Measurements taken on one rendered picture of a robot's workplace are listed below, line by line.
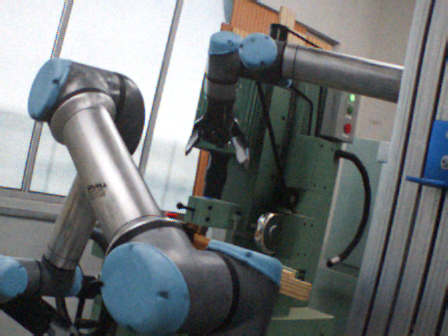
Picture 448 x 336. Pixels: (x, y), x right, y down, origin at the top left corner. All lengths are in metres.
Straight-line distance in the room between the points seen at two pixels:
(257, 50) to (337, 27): 2.93
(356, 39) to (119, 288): 3.63
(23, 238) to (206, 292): 2.12
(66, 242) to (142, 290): 0.48
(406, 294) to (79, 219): 0.66
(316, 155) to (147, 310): 1.07
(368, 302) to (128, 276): 0.33
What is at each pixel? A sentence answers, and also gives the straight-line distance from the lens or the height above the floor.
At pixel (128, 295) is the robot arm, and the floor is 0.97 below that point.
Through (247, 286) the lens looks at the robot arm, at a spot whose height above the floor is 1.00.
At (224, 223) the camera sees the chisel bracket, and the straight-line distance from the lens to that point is 1.79.
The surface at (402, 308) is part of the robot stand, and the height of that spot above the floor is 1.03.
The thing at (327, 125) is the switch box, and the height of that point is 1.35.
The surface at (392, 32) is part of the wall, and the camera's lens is 4.43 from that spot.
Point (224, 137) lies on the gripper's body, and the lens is 1.49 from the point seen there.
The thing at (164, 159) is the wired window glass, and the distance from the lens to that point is 3.33.
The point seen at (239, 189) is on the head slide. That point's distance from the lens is 1.84.
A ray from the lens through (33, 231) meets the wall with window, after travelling 2.92.
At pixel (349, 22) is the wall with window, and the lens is 4.27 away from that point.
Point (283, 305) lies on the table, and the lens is 1.60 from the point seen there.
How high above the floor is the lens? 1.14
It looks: 4 degrees down
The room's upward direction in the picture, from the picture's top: 12 degrees clockwise
